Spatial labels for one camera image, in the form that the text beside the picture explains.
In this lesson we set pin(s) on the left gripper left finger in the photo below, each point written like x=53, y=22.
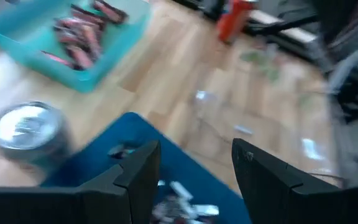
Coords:
x=89, y=205

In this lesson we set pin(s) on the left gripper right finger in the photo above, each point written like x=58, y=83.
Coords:
x=284, y=199

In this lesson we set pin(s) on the dark Hershey's mini bar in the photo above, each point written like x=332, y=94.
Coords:
x=166, y=213

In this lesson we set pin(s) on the clear plastic bin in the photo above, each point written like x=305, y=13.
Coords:
x=244, y=129

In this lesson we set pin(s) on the silver soda can red print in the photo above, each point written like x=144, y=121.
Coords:
x=26, y=127

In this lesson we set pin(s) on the dark blue plastic bin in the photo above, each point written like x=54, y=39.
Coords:
x=182, y=168

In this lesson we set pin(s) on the green gummy candy packet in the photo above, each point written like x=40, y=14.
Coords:
x=253, y=56
x=272, y=73

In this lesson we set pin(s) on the PayDay candy bar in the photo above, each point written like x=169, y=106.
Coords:
x=57, y=59
x=109, y=11
x=79, y=57
x=70, y=23
x=89, y=40

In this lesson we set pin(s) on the translucent green plastic bin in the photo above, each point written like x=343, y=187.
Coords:
x=42, y=40

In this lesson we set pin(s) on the black metal table frame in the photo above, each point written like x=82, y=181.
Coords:
x=275, y=28

